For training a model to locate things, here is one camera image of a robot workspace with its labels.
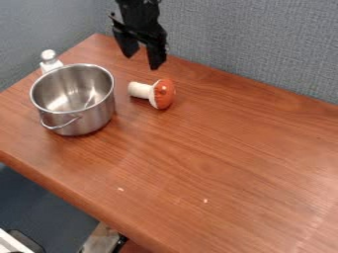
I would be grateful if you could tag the white object at corner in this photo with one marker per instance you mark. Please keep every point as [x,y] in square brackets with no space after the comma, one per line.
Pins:
[10,245]

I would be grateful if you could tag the white red-capped toy mushroom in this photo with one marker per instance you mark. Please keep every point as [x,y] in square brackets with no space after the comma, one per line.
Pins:
[159,93]

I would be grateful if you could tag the white salt shaker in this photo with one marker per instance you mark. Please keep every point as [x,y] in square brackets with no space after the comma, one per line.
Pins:
[49,61]

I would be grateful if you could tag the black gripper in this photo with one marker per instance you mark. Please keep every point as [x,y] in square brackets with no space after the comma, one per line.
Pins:
[140,22]

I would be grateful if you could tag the shiny metal pot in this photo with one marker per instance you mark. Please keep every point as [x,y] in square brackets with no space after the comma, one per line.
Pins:
[73,98]

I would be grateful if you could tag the metal table leg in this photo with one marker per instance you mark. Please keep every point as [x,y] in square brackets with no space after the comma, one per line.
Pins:
[104,240]

